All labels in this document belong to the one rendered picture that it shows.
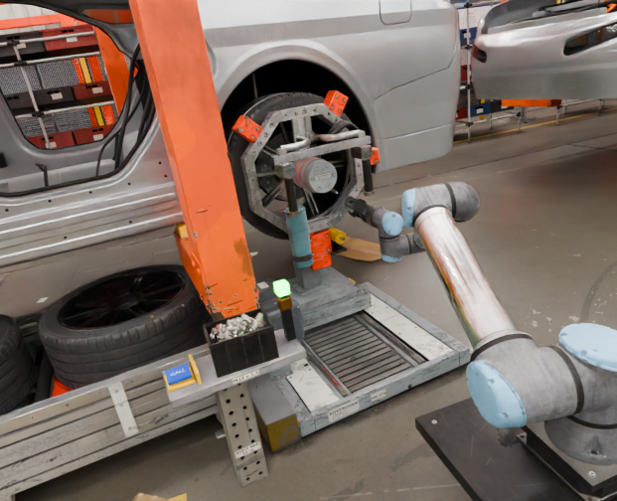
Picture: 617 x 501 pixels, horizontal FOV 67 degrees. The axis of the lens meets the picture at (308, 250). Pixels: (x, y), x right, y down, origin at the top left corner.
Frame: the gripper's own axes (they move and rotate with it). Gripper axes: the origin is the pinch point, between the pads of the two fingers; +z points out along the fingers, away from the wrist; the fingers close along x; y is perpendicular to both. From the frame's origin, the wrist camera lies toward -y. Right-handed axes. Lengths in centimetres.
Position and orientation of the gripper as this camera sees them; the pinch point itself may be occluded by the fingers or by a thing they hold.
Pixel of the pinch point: (348, 204)
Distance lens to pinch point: 222.5
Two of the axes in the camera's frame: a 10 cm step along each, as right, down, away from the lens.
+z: -4.1, -2.8, 8.7
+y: 7.4, 4.6, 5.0
